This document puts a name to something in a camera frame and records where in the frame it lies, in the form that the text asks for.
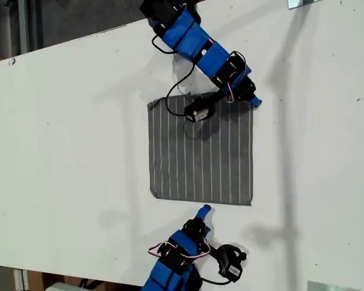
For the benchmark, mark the white table leg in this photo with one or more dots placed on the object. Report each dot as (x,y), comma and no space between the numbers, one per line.
(20,280)

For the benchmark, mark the black camera stalk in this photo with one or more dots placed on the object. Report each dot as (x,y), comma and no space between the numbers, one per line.
(213,251)
(218,95)

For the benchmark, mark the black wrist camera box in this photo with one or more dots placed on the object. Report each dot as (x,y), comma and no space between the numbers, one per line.
(232,262)
(200,110)

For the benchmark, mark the white plastic container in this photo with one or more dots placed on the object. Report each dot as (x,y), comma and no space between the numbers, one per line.
(63,287)

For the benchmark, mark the grey metal post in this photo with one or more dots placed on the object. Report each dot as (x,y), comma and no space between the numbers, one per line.
(22,27)

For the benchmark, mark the grey white-striped towel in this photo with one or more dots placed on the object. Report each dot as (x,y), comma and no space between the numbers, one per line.
(200,157)

